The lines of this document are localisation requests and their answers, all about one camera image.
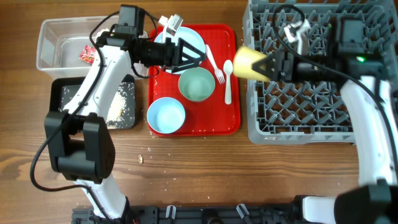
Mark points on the red serving tray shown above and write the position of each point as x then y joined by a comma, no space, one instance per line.
212,116

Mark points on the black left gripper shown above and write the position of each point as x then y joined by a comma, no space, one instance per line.
170,53

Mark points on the clear plastic waste bin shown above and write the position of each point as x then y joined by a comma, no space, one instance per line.
60,43

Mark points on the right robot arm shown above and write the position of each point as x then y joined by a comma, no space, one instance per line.
366,91

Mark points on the white plastic fork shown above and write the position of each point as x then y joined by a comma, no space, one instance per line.
218,73

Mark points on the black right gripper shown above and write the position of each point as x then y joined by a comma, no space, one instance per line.
273,60

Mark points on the green bowl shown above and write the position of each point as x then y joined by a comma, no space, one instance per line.
196,84

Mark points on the light blue bowl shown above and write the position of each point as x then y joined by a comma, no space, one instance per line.
166,115

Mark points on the food crumb on table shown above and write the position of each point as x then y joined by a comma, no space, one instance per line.
140,159

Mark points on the yellow plastic cup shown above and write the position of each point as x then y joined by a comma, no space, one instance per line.
242,64

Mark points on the light blue plate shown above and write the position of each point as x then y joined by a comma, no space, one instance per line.
188,35

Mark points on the black food waste tray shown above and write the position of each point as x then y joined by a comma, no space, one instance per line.
60,82

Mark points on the red snack wrapper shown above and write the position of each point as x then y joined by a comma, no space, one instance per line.
88,54

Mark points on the rice and food scraps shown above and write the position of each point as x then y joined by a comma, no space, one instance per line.
121,114

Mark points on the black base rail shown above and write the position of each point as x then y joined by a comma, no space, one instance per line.
193,215

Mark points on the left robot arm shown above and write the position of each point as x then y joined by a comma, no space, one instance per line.
77,138

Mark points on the grey dishwasher rack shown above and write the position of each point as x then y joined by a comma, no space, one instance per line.
287,113

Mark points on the white plastic spoon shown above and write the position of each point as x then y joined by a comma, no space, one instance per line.
228,69

